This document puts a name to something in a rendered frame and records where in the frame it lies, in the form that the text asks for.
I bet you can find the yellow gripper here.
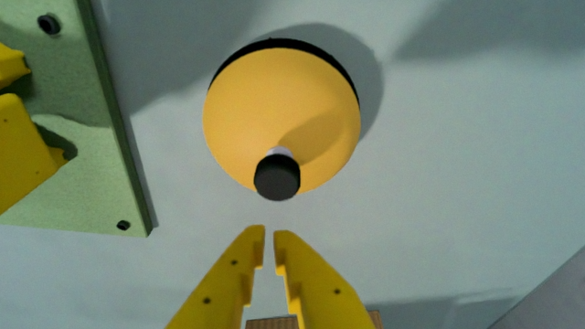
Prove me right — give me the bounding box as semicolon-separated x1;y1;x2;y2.
164;224;376;329

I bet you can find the yellow dome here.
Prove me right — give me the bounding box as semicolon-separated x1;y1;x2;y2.
202;37;361;203

